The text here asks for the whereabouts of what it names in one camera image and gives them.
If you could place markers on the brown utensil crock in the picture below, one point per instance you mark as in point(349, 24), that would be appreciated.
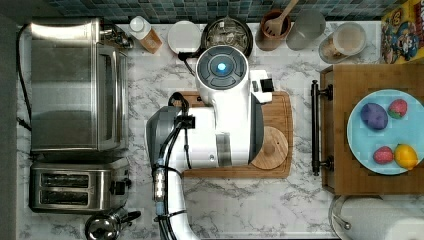
point(268, 40)

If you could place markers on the black tea bag container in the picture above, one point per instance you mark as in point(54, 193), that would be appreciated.
point(228, 31)

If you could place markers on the wooden spoon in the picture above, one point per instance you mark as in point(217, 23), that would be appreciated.
point(274, 26)

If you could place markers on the yellow cereal box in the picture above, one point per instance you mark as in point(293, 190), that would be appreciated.
point(402, 34)

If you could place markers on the wooden bread box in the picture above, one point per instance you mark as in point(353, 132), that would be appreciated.
point(344, 144)

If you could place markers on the plush strawberry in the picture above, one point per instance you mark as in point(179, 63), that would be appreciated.
point(383, 155)
point(398, 109)

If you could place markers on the light blue plate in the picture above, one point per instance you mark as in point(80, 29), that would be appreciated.
point(364, 141)

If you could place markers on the chrome kettle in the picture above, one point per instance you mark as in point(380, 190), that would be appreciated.
point(108, 225)

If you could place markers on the silver two-slot toaster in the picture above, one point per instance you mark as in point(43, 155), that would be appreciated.
point(79, 188)

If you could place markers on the frosted plastic cup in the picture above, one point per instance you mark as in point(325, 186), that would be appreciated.
point(309, 25)

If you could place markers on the white round lid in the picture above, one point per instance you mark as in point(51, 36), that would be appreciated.
point(184, 36)

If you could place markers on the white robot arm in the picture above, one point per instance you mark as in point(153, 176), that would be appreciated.
point(228, 130)

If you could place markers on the stainless toaster oven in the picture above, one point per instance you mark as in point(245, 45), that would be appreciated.
point(79, 85)

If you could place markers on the purple plush fruit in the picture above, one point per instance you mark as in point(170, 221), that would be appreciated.
point(374, 116)

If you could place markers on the wooden cutting board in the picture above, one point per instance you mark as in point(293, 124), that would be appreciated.
point(276, 114)

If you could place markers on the plush strawberry upper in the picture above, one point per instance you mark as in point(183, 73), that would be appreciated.
point(398, 109)

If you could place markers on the round wooden lid with knob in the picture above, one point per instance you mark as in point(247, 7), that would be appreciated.
point(274, 149)

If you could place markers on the plush strawberry lower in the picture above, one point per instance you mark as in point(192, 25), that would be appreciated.
point(383, 155)

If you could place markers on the clear lidded cereal container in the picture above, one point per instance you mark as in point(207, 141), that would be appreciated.
point(347, 40)

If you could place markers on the black drawer handle bar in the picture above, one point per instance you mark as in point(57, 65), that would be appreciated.
point(316, 92)

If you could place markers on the orange juice bottle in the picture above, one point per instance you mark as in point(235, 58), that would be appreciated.
point(141, 29)

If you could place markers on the yellow plush lemon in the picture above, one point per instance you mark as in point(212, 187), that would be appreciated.
point(405, 156)

